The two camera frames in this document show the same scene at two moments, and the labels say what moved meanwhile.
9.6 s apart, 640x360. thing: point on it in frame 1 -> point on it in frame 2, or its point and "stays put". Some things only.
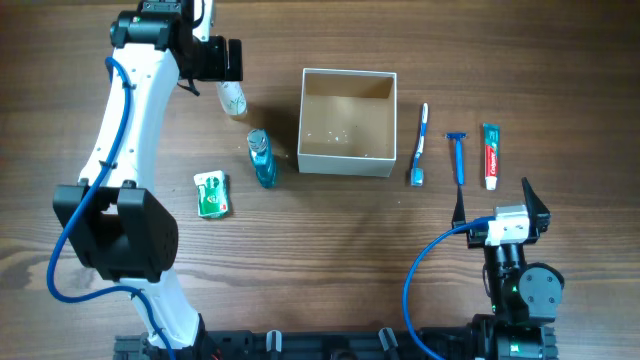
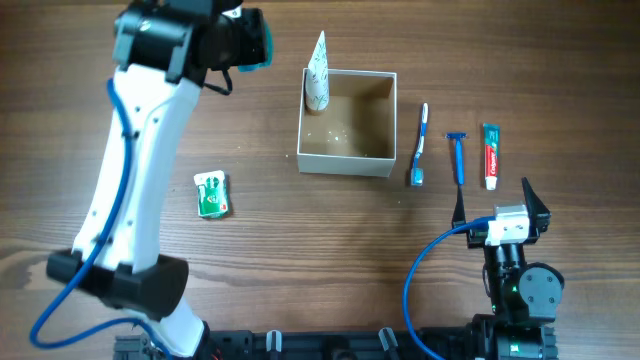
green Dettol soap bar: [212, 194] stays put
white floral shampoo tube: [231, 97] -> [317, 82]
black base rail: [539, 344] stays put
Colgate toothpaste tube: [491, 154] stays put
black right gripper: [537, 214] stays put
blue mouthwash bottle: [262, 155] -> [269, 53]
